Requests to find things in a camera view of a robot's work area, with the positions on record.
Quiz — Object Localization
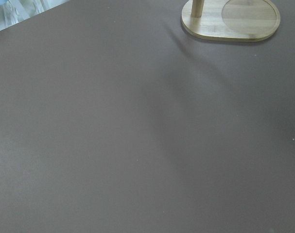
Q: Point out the brown table mat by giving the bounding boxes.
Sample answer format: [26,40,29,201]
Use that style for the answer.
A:
[0,0,295,233]

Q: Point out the wooden cup storage rack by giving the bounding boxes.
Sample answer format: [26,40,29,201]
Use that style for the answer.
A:
[181,0,280,42]

